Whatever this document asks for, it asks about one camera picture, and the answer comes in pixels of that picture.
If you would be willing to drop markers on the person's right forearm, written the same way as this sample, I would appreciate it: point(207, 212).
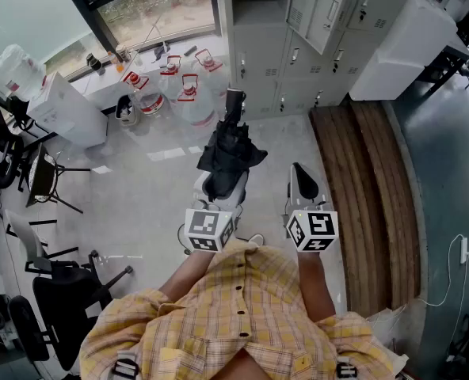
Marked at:
point(315, 291)

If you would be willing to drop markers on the white plastic bag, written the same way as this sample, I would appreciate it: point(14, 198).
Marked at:
point(385, 327)

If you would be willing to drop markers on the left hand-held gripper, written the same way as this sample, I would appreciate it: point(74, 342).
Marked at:
point(204, 224)

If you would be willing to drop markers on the black office chair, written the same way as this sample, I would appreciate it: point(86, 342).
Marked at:
point(64, 303)

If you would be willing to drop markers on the black stool patterned seat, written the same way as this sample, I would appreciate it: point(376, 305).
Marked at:
point(40, 176)

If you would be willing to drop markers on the person's chest skin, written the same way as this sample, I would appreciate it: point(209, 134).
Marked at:
point(244, 366)

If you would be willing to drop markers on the grey metal locker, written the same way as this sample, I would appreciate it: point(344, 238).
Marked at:
point(258, 54)

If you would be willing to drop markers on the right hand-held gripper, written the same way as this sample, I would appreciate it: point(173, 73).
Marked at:
point(317, 228)

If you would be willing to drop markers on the grey office chair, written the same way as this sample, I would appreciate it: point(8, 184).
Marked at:
point(22, 232)

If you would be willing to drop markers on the black mug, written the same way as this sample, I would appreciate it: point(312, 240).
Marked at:
point(94, 61)

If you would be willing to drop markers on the black remote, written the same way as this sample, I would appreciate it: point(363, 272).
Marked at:
point(190, 50)

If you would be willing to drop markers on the black umbrella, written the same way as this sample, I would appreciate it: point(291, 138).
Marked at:
point(228, 153)

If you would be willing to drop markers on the translucent plastic bag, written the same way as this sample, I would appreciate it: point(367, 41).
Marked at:
point(16, 69)

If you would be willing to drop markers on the small waste bin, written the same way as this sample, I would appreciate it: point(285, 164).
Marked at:
point(125, 111)

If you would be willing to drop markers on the dark cloth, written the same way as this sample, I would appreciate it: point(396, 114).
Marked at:
point(161, 52)

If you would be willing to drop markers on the black window frame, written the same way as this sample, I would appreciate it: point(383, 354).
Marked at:
point(96, 18)

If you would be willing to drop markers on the person's white shoe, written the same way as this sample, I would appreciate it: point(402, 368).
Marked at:
point(256, 239)

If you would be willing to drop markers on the large white box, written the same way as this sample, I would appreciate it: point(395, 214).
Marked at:
point(401, 50)

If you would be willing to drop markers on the clear lidded cup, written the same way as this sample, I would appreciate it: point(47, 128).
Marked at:
point(122, 53)

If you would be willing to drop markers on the black mesh chair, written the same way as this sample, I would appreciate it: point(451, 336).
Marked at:
point(1, 141)

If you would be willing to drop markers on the person's left forearm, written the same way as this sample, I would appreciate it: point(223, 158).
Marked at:
point(187, 279)

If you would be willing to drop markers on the person's yellow plaid shirt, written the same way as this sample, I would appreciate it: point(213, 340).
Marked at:
point(218, 311)

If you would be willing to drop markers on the black table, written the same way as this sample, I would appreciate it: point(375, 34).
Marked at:
point(454, 54)

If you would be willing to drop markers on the wooden slat bench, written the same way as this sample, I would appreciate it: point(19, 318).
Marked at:
point(361, 196)

